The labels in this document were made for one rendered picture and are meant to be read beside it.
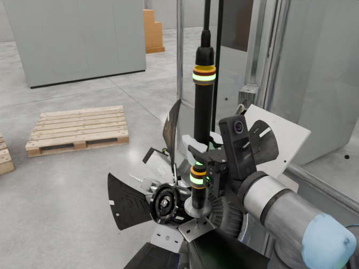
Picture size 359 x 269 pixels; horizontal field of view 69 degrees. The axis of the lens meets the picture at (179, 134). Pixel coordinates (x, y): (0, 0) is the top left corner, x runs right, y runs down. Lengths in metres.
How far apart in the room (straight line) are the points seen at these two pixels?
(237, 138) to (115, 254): 1.86
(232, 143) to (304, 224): 0.16
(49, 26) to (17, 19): 0.51
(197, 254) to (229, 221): 0.20
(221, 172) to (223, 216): 0.35
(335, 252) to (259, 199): 0.12
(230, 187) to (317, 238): 0.18
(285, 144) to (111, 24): 5.52
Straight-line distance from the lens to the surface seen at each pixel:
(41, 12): 5.88
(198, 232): 0.75
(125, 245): 2.25
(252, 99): 1.13
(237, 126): 0.46
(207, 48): 0.49
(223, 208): 0.84
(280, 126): 0.96
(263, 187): 0.45
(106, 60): 6.21
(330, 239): 0.41
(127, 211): 1.00
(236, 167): 0.47
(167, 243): 0.83
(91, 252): 2.28
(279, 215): 0.43
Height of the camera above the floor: 1.75
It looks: 29 degrees down
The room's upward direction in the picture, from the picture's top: straight up
